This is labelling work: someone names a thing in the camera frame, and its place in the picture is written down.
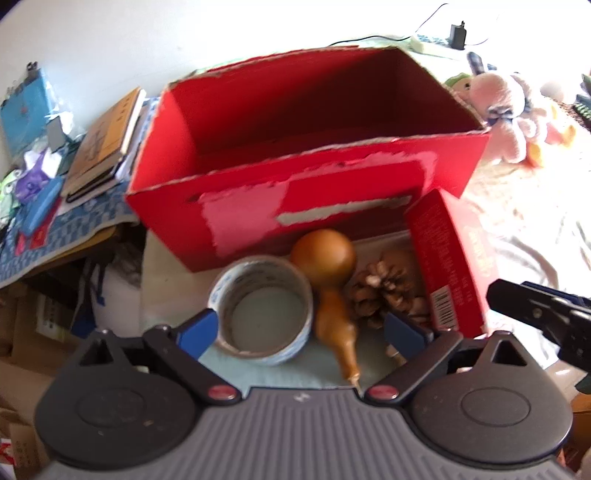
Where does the blue patterned table cloth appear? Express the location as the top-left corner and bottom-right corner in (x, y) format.
(0, 98), (160, 288)

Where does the green plush toy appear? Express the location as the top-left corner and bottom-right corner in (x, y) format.
(444, 73), (476, 95)

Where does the yellow red plush toy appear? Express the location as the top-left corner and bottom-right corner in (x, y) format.
(525, 99), (579, 168)

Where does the blue pencil case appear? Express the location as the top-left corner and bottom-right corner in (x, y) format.
(22, 176), (64, 232)

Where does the black cable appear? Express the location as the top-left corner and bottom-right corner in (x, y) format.
(329, 4), (489, 48)

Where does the large red cardboard box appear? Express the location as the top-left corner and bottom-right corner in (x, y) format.
(126, 46), (491, 273)

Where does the white plastic bag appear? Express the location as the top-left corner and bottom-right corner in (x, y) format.
(91, 247), (154, 334)

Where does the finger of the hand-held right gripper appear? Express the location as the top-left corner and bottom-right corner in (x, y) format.
(522, 281), (591, 311)
(489, 278), (591, 370)

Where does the brown wooden gourd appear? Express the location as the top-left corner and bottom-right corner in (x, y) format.
(290, 229), (362, 387)

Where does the small red packet box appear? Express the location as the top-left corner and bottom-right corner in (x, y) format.
(404, 188), (501, 341)

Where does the brown book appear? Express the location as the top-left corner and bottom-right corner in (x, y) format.
(60, 88), (147, 205)

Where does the purple plastic bag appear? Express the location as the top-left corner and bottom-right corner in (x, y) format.
(14, 150), (63, 204)

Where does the white bed sheet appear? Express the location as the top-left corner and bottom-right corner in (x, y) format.
(455, 152), (591, 370)

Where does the white power strip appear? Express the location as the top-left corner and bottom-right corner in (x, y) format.
(409, 34), (452, 55)

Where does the blue plastic package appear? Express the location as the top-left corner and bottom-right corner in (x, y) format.
(0, 62), (62, 158)

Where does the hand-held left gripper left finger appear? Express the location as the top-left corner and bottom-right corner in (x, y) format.
(76, 308), (242, 407)

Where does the pink plush toy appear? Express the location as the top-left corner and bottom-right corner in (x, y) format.
(468, 71), (555, 163)

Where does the brown cardboard carton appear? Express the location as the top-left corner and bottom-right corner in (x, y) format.
(0, 281), (95, 480)

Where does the brown pine cone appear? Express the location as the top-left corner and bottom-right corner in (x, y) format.
(346, 260), (431, 329)

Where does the red card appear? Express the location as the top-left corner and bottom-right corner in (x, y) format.
(15, 220), (51, 256)

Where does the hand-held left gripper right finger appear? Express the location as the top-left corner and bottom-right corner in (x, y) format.
(365, 313), (532, 407)

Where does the light green mat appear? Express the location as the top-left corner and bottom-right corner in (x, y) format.
(199, 339), (363, 391)

